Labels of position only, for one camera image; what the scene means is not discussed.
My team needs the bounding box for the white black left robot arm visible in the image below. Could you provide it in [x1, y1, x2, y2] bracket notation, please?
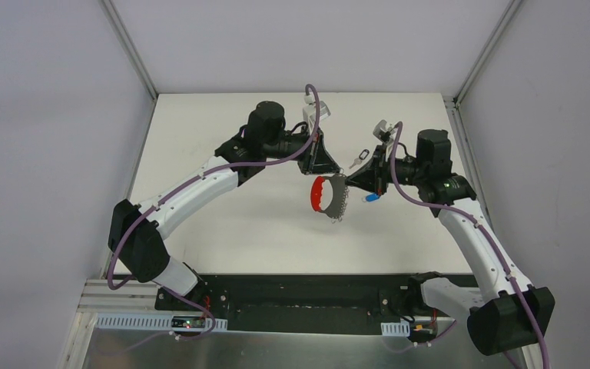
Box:
[108, 99, 341, 311]

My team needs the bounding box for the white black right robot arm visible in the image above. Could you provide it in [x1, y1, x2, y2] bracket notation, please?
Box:
[346, 125, 555, 361]

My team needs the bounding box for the blue key tag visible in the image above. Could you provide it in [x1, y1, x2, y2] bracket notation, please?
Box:
[362, 193, 380, 203]

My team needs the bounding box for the silver key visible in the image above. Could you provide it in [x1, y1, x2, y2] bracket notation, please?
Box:
[349, 158, 363, 169]

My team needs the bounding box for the black key tag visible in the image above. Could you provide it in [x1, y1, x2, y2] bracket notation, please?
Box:
[358, 149, 370, 161]

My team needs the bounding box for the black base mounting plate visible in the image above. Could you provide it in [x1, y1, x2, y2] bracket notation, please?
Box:
[153, 274, 459, 335]

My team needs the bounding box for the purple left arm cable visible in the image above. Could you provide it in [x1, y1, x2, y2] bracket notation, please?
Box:
[105, 83, 323, 342]

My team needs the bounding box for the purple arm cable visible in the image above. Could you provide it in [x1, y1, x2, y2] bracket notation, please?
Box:
[387, 121, 553, 369]
[105, 83, 323, 342]

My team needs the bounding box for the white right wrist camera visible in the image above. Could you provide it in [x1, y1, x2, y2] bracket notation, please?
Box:
[373, 120, 397, 145]

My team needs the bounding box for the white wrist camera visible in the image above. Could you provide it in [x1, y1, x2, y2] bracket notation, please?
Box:
[373, 120, 397, 145]
[302, 94, 331, 125]

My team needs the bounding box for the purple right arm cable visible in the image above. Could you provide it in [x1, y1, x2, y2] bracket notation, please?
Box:
[387, 121, 553, 369]

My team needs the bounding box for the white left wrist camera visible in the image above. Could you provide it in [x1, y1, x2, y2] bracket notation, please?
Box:
[302, 94, 331, 125]

